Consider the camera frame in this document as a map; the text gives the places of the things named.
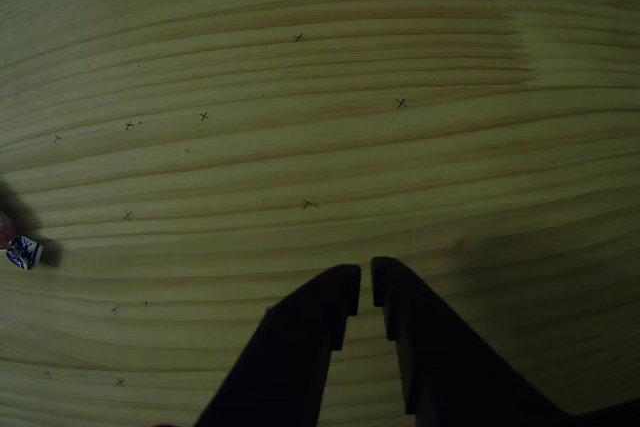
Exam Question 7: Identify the white red candy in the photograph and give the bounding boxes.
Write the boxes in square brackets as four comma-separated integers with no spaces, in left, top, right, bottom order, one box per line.
[0,211,45,271]

